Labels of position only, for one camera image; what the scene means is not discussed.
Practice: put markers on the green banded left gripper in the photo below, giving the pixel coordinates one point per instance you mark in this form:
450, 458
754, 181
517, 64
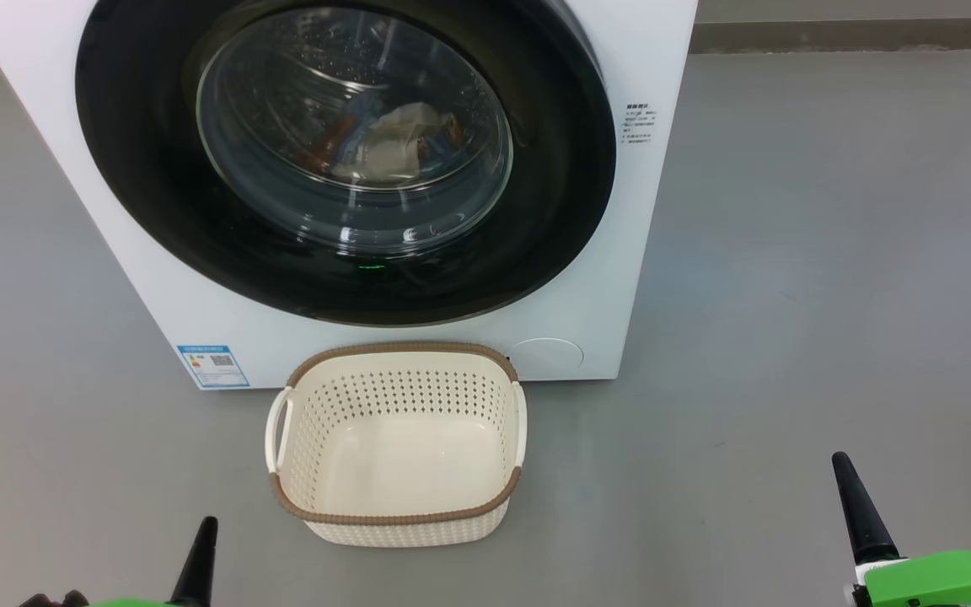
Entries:
131, 603

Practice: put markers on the round white filter cover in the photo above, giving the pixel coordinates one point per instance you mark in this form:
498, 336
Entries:
546, 358

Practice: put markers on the blue energy label sticker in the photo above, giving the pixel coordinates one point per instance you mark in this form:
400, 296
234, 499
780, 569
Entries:
213, 367

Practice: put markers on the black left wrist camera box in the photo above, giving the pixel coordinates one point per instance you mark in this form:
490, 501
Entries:
56, 600

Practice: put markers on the steel perforated washer drum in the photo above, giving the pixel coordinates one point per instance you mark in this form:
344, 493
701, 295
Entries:
283, 76

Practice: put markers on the cream and blue printed garment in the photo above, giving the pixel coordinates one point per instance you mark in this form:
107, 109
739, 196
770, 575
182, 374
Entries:
401, 143

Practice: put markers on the white front-load washing machine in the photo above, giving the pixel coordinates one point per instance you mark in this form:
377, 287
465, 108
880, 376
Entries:
637, 295

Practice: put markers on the dark round glass washer door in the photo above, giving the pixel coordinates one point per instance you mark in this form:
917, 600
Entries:
140, 169

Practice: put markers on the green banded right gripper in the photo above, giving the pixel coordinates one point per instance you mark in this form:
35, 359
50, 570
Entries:
941, 582

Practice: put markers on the cream perforated laundry basket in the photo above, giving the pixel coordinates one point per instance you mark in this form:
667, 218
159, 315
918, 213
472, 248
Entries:
401, 447

